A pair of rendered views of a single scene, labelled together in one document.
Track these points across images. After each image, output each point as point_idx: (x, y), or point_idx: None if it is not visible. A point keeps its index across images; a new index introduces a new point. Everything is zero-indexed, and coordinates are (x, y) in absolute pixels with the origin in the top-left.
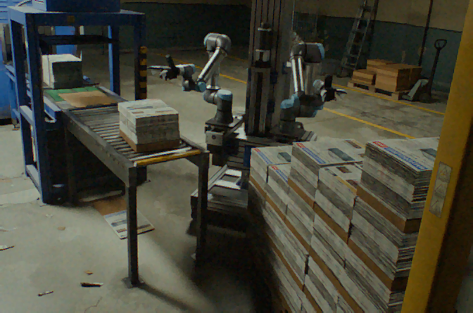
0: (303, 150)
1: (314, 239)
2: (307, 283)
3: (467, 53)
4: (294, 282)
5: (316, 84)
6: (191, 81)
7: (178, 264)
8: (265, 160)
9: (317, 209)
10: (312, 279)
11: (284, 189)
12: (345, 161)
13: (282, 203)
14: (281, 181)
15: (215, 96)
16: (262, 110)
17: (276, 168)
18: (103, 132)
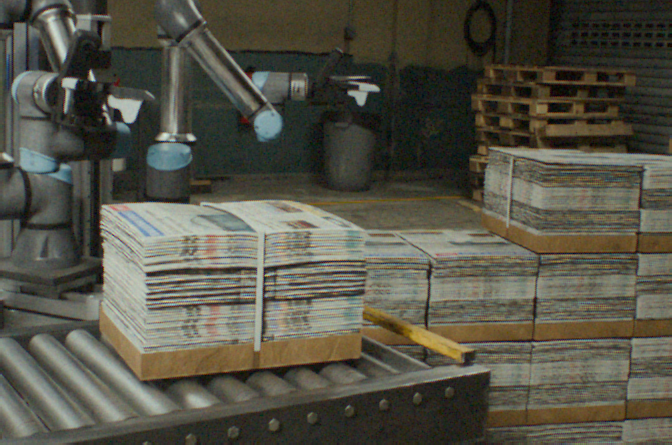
0: (581, 162)
1: (648, 299)
2: (635, 391)
3: None
4: (590, 425)
5: (277, 82)
6: (87, 129)
7: None
8: (405, 256)
9: (654, 241)
10: (645, 375)
11: (522, 271)
12: (613, 158)
13: (517, 304)
14: (508, 261)
15: (33, 185)
16: (109, 195)
17: (449, 253)
18: (85, 415)
